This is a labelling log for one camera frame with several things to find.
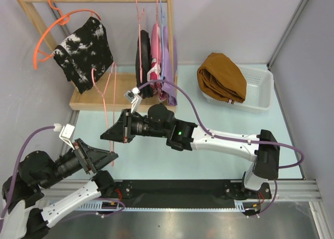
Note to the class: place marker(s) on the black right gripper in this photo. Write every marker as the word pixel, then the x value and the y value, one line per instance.
pixel 122 131

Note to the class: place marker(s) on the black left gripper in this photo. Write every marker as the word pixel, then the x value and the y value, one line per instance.
pixel 92 159

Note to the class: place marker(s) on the mustard brown trousers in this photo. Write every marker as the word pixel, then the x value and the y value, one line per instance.
pixel 221 79

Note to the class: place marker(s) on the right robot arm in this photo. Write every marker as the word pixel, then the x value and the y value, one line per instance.
pixel 262 150

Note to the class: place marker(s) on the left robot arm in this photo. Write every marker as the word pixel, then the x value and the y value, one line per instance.
pixel 23 190

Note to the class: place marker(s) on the pink patterned garment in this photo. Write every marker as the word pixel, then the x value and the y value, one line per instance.
pixel 155 73

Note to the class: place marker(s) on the lilac garment on rack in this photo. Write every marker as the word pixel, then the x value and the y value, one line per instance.
pixel 168 91

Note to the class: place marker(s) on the black garment on rack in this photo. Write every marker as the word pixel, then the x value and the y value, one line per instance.
pixel 143 58

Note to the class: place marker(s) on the black white tie-dye garment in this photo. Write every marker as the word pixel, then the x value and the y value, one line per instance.
pixel 85 55

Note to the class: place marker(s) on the white plastic basket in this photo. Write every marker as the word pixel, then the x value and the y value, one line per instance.
pixel 259 91

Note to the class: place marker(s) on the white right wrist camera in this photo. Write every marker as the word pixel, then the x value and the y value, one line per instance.
pixel 133 96

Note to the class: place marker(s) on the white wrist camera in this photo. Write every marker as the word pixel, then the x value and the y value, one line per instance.
pixel 133 96
pixel 65 133

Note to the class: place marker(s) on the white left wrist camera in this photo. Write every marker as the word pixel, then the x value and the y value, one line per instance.
pixel 65 133

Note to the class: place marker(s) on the white slotted cable duct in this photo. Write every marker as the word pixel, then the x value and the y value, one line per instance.
pixel 223 205

